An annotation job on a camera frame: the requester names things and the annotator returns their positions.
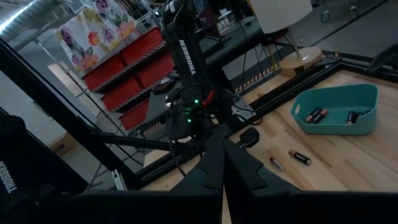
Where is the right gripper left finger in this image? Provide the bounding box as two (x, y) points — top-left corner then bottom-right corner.
(73, 139), (225, 224)

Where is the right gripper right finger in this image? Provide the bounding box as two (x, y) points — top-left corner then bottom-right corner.
(224, 139), (398, 224)

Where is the silver black Energizer battery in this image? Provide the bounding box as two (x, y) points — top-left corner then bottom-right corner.
(269, 156), (285, 172)

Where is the black copper Duracell battery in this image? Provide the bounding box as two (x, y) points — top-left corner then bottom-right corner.
(303, 107), (323, 124)
(312, 108), (329, 124)
(346, 111), (359, 125)
(287, 149), (312, 166)

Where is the silver mounting plate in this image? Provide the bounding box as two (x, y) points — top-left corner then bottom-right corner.
(229, 95), (257, 123)

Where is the red storage bin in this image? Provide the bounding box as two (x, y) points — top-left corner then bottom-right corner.
(81, 54), (127, 91)
(119, 27), (165, 65)
(119, 98), (150, 131)
(101, 77), (146, 112)
(136, 54), (175, 88)

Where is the black desk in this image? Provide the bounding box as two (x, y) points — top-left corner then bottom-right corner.
(198, 17), (282, 68)

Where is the teal plastic bin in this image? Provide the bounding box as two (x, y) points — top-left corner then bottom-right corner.
(290, 83), (379, 136)

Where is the tan cardboard box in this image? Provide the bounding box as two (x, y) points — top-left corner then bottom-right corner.
(47, 132), (79, 157)

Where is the white lamp with wooden base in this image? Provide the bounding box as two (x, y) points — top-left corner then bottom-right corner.
(250, 0), (324, 77)

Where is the floral fabric panel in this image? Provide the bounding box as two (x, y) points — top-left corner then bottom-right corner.
(54, 0), (138, 75)

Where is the office chair base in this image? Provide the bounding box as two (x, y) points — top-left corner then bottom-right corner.
(317, 0), (363, 24)

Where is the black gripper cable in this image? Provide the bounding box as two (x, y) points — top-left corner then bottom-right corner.
(167, 93), (188, 178)

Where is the red cable sleeve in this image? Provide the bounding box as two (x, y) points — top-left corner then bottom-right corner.
(203, 90), (216, 108)

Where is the wire shelf rack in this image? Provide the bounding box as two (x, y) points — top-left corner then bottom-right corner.
(79, 12), (177, 134)

